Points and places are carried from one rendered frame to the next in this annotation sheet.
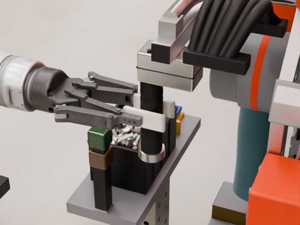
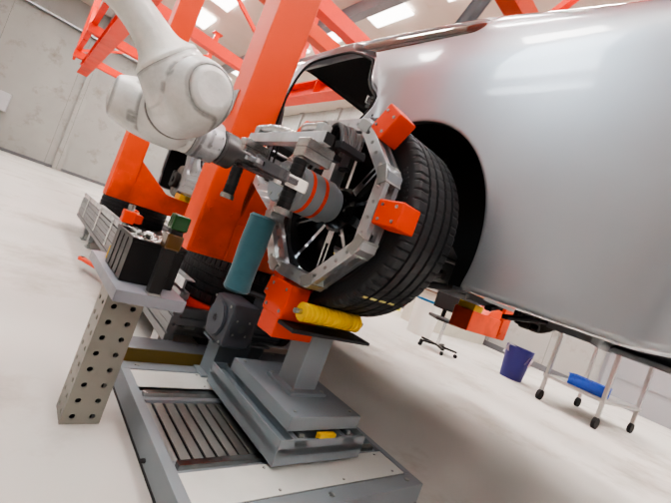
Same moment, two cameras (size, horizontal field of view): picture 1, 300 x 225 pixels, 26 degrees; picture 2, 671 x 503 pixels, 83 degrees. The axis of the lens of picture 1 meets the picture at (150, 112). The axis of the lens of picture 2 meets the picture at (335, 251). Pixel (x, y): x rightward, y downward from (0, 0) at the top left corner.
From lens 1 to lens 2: 1.08 m
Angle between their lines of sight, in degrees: 68
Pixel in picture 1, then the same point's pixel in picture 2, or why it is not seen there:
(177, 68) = (328, 153)
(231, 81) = not seen: hidden behind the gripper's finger
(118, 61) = not seen: outside the picture
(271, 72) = (321, 185)
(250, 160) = (253, 260)
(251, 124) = (261, 235)
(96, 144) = (181, 227)
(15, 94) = (218, 139)
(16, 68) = not seen: hidden behind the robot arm
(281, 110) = (391, 176)
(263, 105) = (313, 204)
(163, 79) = (318, 158)
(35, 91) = (233, 142)
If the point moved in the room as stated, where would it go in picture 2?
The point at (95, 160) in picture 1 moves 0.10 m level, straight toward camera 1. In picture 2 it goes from (173, 242) to (204, 255)
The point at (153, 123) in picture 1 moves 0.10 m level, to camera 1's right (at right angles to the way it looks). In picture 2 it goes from (302, 186) to (320, 198)
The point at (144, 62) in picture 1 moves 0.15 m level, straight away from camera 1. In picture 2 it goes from (313, 144) to (266, 133)
